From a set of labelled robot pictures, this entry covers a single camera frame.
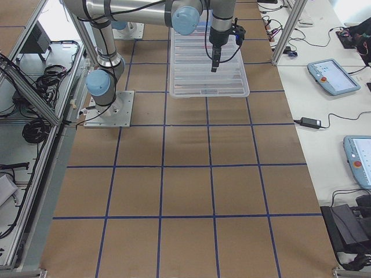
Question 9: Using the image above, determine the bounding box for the near teach pendant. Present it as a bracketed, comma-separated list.
[343, 136, 370, 189]

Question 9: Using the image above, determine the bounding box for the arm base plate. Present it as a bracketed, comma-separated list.
[111, 21, 144, 41]
[83, 90, 134, 128]

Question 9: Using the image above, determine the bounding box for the black laptop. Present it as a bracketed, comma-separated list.
[321, 204, 370, 254]

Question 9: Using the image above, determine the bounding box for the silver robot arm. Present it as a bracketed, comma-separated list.
[64, 1, 249, 98]

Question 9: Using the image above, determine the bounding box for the aluminium frame post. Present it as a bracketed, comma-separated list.
[271, 0, 307, 65]

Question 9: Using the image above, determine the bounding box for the black power adapter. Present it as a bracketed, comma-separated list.
[300, 117, 322, 129]

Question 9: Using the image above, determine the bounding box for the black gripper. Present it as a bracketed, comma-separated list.
[209, 24, 246, 72]

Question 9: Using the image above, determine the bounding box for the clear plastic box lid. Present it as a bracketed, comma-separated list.
[169, 21, 250, 98]

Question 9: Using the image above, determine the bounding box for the far teach pendant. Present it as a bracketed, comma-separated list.
[307, 58, 361, 96]

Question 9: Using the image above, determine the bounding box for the teach pendant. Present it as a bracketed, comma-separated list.
[307, 58, 361, 96]
[343, 136, 370, 189]

